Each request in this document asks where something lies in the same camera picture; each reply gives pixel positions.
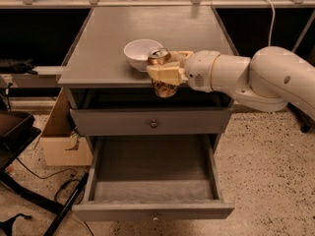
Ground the orange soda can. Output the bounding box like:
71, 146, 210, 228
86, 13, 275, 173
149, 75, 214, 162
148, 47, 177, 98

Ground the black floor cable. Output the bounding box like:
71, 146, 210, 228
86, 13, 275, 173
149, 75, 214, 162
15, 156, 95, 236

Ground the black bag on rail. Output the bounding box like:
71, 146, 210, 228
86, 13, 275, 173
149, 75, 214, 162
0, 59, 37, 75

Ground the white ceramic bowl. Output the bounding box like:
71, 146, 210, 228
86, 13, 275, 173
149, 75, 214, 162
124, 39, 162, 72

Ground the black strap on floor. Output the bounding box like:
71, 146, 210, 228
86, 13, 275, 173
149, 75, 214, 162
0, 212, 33, 236

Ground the black stand leg bar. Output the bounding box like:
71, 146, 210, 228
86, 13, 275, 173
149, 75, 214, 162
43, 173, 89, 236

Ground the grey metal rail frame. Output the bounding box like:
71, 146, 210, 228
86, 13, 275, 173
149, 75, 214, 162
0, 0, 315, 87

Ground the closed grey top drawer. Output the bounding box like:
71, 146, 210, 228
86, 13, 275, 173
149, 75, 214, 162
70, 108, 231, 136

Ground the cardboard box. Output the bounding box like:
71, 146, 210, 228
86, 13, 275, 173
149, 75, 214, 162
39, 89, 93, 166

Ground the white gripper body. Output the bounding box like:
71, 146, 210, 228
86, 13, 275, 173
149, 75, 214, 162
184, 50, 221, 92

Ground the open grey middle drawer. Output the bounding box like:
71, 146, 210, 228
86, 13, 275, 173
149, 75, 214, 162
73, 135, 234, 221

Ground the white hanging cable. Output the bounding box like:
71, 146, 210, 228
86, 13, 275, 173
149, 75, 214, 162
262, 0, 277, 47

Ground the round metal drawer knob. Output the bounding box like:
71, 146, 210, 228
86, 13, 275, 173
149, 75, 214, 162
150, 119, 158, 128

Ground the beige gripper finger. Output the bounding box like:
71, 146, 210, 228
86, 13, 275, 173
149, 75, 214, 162
170, 51, 193, 63
147, 62, 188, 86

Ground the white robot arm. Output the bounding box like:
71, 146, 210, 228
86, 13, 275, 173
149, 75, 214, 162
147, 46, 315, 119

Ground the grey wooden drawer cabinet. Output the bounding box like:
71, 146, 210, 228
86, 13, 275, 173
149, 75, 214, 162
59, 6, 232, 137

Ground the black tray on stand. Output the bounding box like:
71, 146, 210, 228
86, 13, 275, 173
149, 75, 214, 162
0, 110, 40, 169

